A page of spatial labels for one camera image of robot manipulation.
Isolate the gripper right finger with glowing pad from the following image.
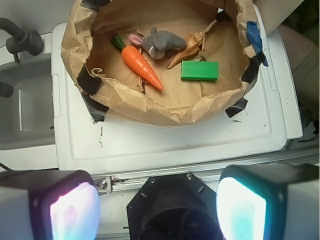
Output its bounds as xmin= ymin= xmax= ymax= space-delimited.
xmin=216 ymin=163 xmax=320 ymax=240

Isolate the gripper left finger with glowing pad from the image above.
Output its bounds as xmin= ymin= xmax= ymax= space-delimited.
xmin=0 ymin=170 xmax=100 ymax=240

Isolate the green rectangular block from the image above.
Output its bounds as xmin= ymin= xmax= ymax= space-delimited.
xmin=180 ymin=60 xmax=219 ymax=81

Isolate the white toy sink basin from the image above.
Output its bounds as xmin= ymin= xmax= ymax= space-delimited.
xmin=0 ymin=53 xmax=60 ymax=173

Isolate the white plastic bin lid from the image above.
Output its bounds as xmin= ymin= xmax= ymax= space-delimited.
xmin=51 ymin=4 xmax=304 ymax=175

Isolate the crumpled brown paper liner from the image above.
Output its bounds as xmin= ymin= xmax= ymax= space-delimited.
xmin=61 ymin=0 xmax=263 ymax=126

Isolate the dark grey toy faucet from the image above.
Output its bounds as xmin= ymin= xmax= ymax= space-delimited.
xmin=0 ymin=17 xmax=44 ymax=64

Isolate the brown conch shell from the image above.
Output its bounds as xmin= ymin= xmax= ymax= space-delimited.
xmin=166 ymin=31 xmax=205 ymax=69

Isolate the orange plastic carrot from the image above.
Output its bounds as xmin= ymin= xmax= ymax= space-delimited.
xmin=110 ymin=34 xmax=164 ymax=91

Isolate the blue tape piece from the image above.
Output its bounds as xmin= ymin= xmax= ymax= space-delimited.
xmin=246 ymin=21 xmax=269 ymax=67

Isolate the grey plush bunny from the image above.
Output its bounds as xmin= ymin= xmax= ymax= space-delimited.
xmin=128 ymin=27 xmax=187 ymax=60

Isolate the aluminium frame rail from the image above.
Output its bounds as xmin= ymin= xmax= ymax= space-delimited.
xmin=91 ymin=147 xmax=320 ymax=193

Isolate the silver corner bracket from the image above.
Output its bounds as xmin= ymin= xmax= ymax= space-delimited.
xmin=93 ymin=175 xmax=116 ymax=196

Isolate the black octagonal mount plate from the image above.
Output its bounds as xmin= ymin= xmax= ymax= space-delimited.
xmin=126 ymin=173 xmax=224 ymax=240

